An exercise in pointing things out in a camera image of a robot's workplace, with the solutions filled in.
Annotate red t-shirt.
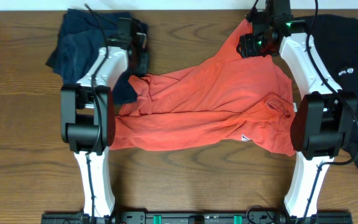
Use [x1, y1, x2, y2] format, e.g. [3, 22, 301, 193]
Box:
[112, 21, 295, 156]

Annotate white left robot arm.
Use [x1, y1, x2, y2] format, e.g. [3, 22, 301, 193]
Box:
[60, 31, 148, 223]

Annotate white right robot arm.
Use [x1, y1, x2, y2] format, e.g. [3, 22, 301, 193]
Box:
[237, 19, 358, 223]

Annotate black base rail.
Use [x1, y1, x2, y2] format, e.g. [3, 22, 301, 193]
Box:
[40, 206, 353, 224]

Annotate folded navy blue clothes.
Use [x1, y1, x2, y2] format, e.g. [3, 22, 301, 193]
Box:
[45, 9, 137, 105]

